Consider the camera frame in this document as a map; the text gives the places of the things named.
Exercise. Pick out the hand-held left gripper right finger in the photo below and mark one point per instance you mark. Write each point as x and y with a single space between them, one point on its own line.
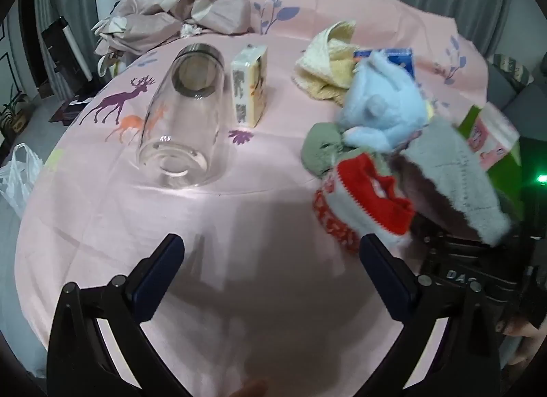
384 278

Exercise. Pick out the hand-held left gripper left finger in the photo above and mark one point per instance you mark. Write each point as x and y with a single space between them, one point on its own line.
159 277

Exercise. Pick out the green cardboard box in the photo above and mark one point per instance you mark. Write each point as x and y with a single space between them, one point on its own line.
506 174

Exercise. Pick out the grey knit cloth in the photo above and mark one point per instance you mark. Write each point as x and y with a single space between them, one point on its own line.
448 166

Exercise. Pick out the olive green knit cloth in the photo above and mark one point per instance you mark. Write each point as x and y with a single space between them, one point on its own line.
322 149

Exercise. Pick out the light blue plush toy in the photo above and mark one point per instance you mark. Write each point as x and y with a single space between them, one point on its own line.
384 102

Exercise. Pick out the blue orange tissue pack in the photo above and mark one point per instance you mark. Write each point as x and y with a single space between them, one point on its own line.
397 57

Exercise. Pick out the yellow towel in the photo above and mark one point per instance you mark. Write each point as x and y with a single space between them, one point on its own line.
320 63

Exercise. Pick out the person's right hand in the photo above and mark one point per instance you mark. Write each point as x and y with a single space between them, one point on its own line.
527 339

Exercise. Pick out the red white knit sock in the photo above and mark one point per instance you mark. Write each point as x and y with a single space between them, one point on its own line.
363 209

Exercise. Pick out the pink printed bedsheet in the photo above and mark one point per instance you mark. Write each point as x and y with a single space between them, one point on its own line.
256 251

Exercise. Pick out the pink plastic cup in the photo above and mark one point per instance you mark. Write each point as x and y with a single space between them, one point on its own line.
491 136

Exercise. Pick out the clear glass jar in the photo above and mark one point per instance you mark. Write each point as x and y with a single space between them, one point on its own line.
183 123

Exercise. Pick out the white plastic bag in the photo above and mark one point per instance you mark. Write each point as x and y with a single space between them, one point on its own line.
19 179

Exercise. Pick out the grey sofa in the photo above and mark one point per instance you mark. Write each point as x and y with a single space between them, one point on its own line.
525 98

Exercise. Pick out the dark low stand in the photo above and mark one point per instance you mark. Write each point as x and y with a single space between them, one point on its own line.
75 106

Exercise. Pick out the patterned pillow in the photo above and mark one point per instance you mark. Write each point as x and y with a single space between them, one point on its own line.
513 68

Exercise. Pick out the cream printed tissue pack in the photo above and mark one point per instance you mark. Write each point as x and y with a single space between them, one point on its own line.
250 89

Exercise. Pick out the potted plant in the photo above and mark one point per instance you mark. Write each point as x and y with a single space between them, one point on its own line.
13 112

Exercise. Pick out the black furniture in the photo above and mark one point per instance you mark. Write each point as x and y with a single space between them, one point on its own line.
60 55

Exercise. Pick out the crumpled white tissue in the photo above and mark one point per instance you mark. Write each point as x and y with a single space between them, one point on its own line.
192 30

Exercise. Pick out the crumpled beige cloth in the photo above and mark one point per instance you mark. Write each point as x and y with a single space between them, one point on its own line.
171 8

